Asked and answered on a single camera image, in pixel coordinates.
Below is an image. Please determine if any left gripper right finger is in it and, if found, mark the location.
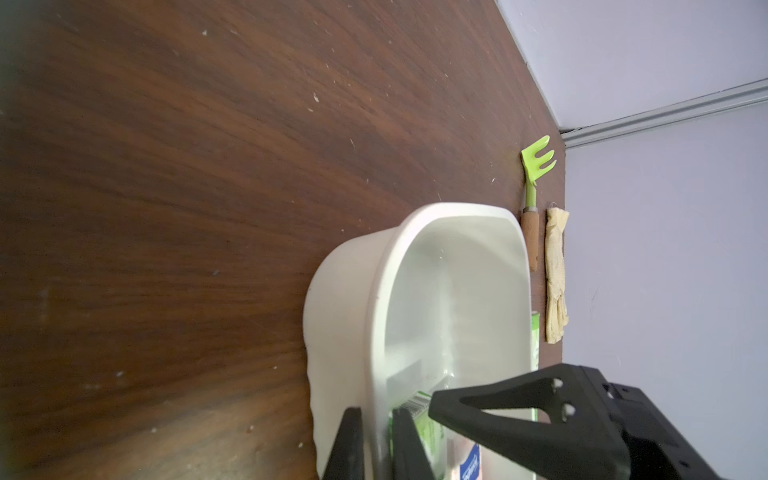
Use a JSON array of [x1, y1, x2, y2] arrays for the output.
[[391, 408, 435, 480]]

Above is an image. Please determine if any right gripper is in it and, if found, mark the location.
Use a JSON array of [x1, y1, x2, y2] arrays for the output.
[[429, 363, 720, 479]]

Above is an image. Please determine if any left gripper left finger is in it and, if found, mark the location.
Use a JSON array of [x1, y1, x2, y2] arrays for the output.
[[321, 407, 365, 480]]

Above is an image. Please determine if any pink tissue pack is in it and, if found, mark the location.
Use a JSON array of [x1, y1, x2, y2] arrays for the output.
[[453, 443, 482, 480]]

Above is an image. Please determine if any green tissue pack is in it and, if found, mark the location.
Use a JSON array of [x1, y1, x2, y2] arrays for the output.
[[389, 391, 447, 479], [530, 310, 541, 421]]

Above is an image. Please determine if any white storage box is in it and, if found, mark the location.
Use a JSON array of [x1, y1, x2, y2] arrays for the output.
[[303, 202, 533, 479]]

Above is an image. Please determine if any beige work glove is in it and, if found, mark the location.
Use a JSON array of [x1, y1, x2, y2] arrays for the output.
[[545, 207, 570, 344]]

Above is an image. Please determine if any green toy rake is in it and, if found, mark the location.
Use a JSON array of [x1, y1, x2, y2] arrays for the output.
[[520, 135, 557, 272]]

